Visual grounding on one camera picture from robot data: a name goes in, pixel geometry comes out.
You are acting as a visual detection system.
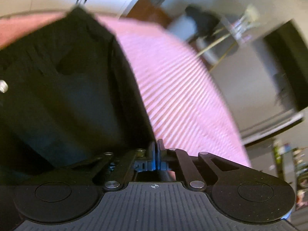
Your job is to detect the black pants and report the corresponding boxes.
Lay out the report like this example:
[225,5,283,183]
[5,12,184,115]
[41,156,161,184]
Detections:
[1,8,155,185]

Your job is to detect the pink ribbed bed blanket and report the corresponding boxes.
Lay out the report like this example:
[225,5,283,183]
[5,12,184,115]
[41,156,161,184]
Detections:
[0,11,252,168]

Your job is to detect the white long shelf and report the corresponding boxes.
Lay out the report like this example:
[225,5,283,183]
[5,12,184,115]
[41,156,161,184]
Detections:
[242,112,304,146]

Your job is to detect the round white side table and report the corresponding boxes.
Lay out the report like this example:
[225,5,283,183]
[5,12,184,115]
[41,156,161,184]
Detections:
[196,16,244,69]

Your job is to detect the black garment on chair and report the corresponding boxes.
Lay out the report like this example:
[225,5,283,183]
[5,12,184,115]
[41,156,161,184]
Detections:
[185,5,220,38]

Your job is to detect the flower bouquet on table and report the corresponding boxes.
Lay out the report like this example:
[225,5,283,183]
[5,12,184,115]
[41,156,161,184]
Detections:
[230,4,260,45]

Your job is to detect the black wall television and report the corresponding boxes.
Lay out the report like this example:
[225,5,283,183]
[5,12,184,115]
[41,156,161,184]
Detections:
[264,20,307,110]

